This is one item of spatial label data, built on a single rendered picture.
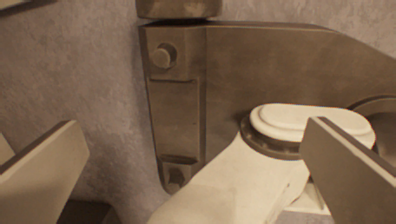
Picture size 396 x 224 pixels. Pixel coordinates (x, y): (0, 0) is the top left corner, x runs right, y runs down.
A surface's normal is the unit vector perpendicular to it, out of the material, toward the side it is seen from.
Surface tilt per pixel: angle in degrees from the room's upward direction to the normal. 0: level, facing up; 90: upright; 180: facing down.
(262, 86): 0
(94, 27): 0
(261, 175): 90
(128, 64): 0
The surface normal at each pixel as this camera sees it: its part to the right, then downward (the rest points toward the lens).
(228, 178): -0.01, -0.87
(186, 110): -0.18, 0.48
